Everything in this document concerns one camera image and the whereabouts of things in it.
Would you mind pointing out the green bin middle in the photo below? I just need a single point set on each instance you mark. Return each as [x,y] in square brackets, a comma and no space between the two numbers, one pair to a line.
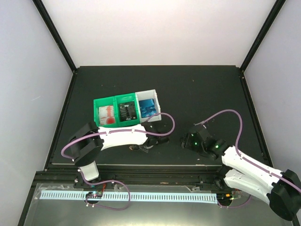
[122,99]

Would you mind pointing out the left black frame post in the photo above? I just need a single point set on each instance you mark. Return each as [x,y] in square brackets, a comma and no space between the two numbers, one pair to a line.
[55,34]

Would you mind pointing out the red white cards stack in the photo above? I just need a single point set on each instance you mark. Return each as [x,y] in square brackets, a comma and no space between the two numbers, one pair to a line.
[106,115]

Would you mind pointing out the green bin left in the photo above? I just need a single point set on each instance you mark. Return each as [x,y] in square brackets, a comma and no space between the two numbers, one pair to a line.
[103,102]

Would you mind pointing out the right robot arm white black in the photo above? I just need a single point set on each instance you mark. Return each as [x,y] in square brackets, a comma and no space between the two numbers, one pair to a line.
[280,190]

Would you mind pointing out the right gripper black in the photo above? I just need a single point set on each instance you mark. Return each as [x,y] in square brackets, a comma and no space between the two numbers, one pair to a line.
[186,141]

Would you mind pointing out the right black frame post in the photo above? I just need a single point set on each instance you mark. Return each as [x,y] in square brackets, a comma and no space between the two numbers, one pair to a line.
[262,33]

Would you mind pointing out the white slotted cable duct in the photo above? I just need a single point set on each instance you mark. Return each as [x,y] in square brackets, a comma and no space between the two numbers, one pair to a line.
[135,197]

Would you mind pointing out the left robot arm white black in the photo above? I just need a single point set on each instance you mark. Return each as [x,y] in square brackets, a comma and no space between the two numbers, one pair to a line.
[91,140]

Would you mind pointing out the black frame post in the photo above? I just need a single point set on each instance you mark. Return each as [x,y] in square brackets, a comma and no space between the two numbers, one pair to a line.
[55,34]
[262,33]

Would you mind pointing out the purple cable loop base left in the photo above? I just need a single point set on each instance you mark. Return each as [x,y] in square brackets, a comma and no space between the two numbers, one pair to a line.
[110,196]

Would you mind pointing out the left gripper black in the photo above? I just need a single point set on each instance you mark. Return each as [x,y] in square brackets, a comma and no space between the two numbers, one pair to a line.
[145,150]

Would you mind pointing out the blue cards stack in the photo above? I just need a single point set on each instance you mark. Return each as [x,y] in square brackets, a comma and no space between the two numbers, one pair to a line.
[147,107]

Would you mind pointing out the black aluminium rail front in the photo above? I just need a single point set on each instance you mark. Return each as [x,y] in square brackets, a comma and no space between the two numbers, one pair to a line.
[133,175]

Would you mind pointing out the black vip cards stack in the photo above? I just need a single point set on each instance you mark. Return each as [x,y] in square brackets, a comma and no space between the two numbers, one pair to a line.
[127,111]

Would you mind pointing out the small circuit board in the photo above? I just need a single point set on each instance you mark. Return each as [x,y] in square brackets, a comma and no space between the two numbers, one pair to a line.
[94,195]

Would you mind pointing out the white bin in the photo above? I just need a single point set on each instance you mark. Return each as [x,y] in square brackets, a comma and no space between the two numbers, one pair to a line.
[148,94]

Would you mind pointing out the green bin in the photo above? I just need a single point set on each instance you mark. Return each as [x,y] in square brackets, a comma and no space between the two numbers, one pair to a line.
[103,102]
[122,99]

